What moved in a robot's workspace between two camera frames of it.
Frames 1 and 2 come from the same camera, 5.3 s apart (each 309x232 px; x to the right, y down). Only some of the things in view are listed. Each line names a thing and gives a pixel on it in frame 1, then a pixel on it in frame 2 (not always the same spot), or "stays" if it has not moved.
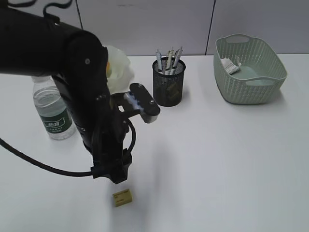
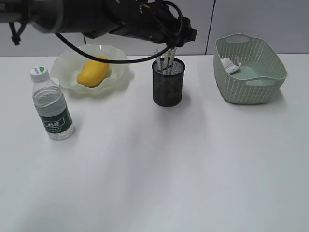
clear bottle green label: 53,108 stays
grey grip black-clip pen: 177,55 -> 171,60
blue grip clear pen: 159,54 stays
